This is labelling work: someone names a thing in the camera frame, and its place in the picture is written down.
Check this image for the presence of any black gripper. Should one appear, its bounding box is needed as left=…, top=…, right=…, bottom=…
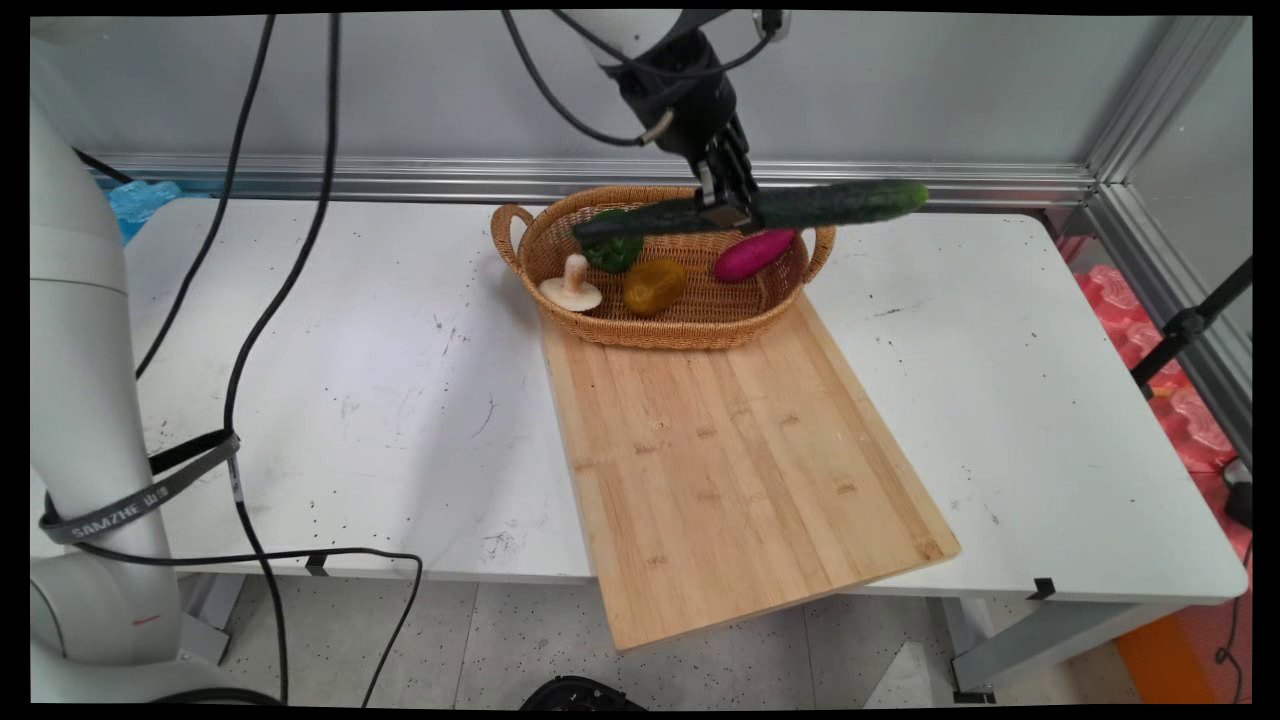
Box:
left=612, top=32, right=763, bottom=233

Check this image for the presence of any long dark green cucumber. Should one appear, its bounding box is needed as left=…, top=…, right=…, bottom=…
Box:
left=571, top=179, right=930, bottom=247

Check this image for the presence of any purple sweet potato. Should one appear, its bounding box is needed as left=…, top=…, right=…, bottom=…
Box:
left=712, top=228, right=799, bottom=283

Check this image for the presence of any yellow bell pepper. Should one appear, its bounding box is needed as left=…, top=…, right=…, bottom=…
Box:
left=622, top=258, right=690, bottom=317

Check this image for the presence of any woven wicker basket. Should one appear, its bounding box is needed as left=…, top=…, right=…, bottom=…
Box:
left=489, top=184, right=837, bottom=351

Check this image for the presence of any green bell pepper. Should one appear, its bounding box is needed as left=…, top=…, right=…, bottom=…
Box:
left=581, top=208, right=646, bottom=275

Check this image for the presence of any beige mushroom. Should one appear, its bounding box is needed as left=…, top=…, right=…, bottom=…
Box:
left=539, top=254, right=604, bottom=314

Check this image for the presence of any wooden cutting board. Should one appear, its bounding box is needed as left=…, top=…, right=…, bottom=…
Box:
left=541, top=290, right=962, bottom=653

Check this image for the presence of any black tripod stand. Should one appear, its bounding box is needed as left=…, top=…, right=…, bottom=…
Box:
left=1130, top=256, right=1253, bottom=401

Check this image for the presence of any red foam sheet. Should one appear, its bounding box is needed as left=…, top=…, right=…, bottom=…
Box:
left=1058, top=235, right=1253, bottom=566

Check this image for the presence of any black round object on floor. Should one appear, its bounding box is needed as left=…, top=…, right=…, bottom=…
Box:
left=520, top=675, right=647, bottom=712

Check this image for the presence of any blue foam sheet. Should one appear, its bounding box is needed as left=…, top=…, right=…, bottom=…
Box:
left=107, top=179, right=184, bottom=247

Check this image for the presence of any small black device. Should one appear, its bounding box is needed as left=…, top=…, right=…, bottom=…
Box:
left=1221, top=458, right=1253, bottom=531

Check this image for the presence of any orange floor mat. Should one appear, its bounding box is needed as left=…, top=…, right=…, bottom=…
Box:
left=1113, top=612, right=1223, bottom=705

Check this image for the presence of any grey table leg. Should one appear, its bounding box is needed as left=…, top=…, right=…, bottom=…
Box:
left=180, top=572, right=247, bottom=667

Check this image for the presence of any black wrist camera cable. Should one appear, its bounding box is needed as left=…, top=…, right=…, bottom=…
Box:
left=550, top=10, right=783, bottom=81

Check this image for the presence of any black cable with metal plug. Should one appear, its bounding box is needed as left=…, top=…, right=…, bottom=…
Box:
left=500, top=10, right=677, bottom=149

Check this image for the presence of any horizontal aluminium frame rail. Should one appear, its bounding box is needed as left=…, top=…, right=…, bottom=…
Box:
left=85, top=150, right=1098, bottom=211

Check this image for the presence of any upright aluminium frame post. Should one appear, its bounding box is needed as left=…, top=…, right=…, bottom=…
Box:
left=1085, top=15, right=1251, bottom=188

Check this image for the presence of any slanted aluminium side rail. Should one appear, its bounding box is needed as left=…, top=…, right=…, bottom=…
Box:
left=1085, top=183, right=1253, bottom=466

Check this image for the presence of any thin black cable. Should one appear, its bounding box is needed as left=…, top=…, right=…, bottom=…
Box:
left=133, top=12, right=278, bottom=381

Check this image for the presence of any grey table leg frame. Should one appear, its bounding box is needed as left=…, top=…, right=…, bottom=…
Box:
left=940, top=596, right=1186, bottom=703

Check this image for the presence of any black cable looping off table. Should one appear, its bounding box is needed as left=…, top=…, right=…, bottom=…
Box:
left=70, top=540, right=425, bottom=707

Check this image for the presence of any short black cable by rail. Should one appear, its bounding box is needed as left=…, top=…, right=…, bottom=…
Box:
left=72, top=147, right=134, bottom=186

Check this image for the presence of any grey printed cable strap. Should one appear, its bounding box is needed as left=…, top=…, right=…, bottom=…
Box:
left=38, top=429, right=243, bottom=547

